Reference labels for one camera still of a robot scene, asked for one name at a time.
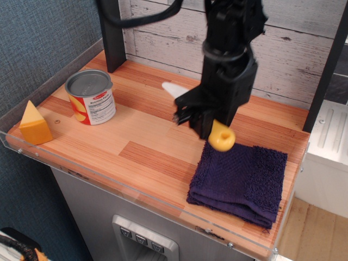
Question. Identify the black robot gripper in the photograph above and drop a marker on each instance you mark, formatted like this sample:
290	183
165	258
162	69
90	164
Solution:
226	83

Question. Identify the yellow handled white toy knife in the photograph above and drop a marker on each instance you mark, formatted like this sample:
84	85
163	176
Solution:
221	137

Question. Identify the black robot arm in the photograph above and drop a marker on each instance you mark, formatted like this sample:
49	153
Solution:
231	23

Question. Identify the folded dark purple towel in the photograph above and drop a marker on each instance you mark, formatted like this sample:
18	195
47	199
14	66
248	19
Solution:
245	181

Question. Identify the toy food can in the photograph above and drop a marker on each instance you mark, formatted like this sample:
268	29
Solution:
91	96

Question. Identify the clear acrylic table edge guard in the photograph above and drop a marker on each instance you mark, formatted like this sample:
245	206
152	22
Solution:
155	172

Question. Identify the silver toy fridge cabinet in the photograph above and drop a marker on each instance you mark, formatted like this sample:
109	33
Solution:
93	209

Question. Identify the silver water dispenser panel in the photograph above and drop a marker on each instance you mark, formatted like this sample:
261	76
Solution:
137	242

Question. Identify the white toy sink unit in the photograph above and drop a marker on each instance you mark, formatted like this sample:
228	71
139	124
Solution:
322	180

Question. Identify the yellow toy cheese wedge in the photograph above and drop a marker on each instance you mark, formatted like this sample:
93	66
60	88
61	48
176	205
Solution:
34	127

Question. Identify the orange black object bottom left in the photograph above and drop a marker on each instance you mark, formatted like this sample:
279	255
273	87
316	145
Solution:
17	246

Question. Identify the black vertical post left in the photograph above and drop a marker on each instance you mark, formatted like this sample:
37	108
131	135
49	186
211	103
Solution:
114	48

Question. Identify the black vertical post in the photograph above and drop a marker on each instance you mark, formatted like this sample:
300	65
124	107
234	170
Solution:
114	48
327	73

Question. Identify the black vertical post right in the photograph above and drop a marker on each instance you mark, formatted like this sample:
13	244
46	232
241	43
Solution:
327	73

